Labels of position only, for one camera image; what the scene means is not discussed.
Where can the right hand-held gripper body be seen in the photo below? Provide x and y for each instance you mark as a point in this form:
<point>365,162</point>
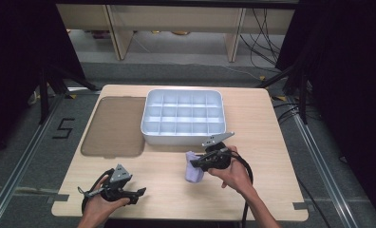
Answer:
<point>221,158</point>

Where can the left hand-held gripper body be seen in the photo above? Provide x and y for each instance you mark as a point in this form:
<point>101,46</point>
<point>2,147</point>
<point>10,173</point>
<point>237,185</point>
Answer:
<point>119,177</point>

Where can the lilac sock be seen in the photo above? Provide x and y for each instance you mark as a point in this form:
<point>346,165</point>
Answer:
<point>194,174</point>

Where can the white compartment storage box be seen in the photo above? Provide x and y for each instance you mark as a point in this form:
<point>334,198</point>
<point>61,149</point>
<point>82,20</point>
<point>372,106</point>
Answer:
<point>183,136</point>

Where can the person's right hand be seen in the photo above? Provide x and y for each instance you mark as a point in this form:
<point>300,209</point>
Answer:
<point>236,177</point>

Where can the person's left hand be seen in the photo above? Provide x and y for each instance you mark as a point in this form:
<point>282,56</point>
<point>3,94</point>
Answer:
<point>96,209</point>

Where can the brown translucent lid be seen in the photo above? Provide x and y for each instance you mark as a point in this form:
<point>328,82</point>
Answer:
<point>113,126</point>

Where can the grey tape strip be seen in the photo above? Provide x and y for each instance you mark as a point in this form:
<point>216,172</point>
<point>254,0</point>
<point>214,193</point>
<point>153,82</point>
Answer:
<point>300,205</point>
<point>58,198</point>

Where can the yellow tape piece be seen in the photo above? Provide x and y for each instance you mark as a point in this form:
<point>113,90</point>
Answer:
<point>71,96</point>
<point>279,98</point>
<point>262,78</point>

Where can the black metal stand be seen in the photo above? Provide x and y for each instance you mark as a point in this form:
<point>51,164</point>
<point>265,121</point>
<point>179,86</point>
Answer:
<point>44,95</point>
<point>302,95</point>

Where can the beige wooden desk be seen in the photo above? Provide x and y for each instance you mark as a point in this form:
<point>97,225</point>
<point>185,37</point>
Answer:
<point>173,19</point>

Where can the black curtain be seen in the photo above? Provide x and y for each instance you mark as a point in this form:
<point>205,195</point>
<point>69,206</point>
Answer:
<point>350,79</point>
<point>18,63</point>

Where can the aluminium floor rail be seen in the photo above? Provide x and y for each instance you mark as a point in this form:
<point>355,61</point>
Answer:
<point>21,161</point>
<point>322,164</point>

